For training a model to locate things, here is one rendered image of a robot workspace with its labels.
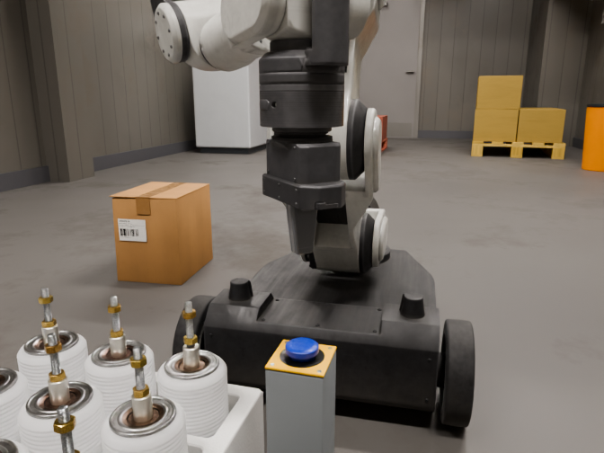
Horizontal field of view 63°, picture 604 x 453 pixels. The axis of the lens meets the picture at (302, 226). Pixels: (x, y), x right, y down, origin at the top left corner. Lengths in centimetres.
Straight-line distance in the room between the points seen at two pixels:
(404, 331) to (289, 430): 39
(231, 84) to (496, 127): 292
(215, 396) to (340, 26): 49
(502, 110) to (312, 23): 537
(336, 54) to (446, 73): 791
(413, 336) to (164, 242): 101
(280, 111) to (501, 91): 537
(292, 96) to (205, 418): 45
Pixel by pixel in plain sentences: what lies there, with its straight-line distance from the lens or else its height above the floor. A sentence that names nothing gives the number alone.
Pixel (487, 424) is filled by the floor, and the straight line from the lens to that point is 109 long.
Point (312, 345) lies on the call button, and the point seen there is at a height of 33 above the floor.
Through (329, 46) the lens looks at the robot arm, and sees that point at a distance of 47.
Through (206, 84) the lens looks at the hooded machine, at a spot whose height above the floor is 77.
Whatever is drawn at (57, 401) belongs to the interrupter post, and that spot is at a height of 26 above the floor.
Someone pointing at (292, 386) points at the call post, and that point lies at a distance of 59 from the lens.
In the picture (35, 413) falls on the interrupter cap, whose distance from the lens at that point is 69.
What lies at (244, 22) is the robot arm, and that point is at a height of 68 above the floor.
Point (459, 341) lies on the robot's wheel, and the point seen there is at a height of 19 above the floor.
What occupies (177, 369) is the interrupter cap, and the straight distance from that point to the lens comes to 72.
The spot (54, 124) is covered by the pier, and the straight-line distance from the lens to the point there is 417.
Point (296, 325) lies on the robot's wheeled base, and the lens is 97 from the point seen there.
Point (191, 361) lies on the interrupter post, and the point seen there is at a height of 26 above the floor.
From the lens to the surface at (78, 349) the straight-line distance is 84.
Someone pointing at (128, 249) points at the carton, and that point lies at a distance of 178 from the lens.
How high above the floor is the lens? 61
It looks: 14 degrees down
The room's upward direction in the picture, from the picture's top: straight up
